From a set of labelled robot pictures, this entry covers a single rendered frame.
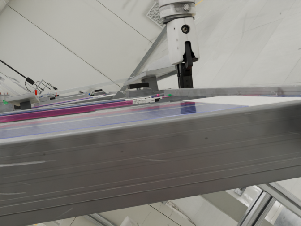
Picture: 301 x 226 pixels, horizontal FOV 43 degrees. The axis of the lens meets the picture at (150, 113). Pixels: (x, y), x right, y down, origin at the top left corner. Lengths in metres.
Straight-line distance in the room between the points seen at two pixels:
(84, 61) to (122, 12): 1.32
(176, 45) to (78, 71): 7.53
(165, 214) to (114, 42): 6.86
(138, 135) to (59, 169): 0.06
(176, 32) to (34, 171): 0.64
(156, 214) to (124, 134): 1.59
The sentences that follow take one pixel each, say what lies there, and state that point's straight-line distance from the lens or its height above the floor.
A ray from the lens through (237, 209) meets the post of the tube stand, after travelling 1.34.
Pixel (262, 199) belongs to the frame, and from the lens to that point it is 1.15.
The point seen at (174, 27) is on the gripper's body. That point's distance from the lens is 0.89.
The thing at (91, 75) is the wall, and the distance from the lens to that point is 8.39.
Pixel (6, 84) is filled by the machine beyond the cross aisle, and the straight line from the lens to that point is 5.45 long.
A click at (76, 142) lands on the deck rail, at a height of 0.89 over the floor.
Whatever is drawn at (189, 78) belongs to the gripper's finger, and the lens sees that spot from 0.91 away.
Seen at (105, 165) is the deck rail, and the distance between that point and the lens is 0.29.
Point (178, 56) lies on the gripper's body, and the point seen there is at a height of 0.77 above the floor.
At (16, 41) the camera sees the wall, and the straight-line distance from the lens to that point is 8.51.
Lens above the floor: 0.92
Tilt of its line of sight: 11 degrees down
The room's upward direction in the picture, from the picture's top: 54 degrees counter-clockwise
